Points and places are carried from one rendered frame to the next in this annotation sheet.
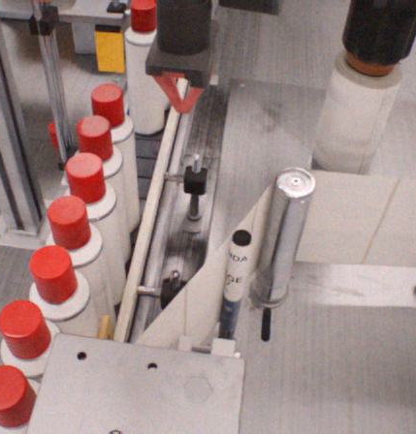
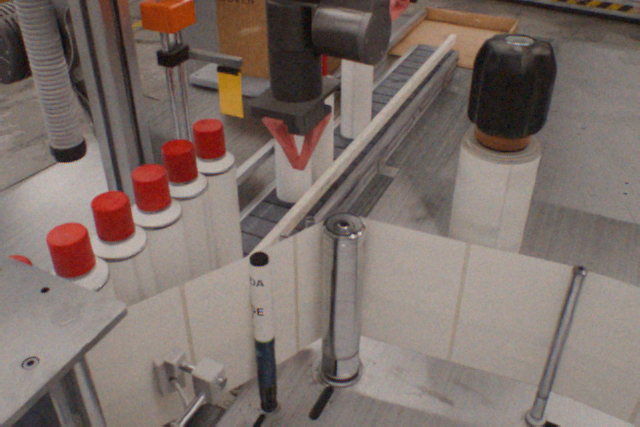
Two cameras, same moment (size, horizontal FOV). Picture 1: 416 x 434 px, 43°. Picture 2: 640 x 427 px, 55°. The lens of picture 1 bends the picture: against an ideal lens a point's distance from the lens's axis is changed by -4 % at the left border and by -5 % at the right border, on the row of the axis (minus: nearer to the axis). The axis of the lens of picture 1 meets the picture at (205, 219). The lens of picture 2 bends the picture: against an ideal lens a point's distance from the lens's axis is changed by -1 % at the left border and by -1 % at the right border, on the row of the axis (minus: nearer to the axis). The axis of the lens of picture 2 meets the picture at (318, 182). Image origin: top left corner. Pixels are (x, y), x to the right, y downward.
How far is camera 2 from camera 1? 0.24 m
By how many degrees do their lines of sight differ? 24
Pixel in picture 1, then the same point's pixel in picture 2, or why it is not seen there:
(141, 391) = (18, 304)
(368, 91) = (489, 166)
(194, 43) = (297, 90)
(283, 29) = not seen: hidden behind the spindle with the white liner
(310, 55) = not seen: hidden behind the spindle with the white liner
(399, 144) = (573, 258)
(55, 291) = (62, 262)
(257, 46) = (456, 147)
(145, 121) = (287, 188)
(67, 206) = (111, 198)
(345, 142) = (470, 228)
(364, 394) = not seen: outside the picture
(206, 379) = (78, 308)
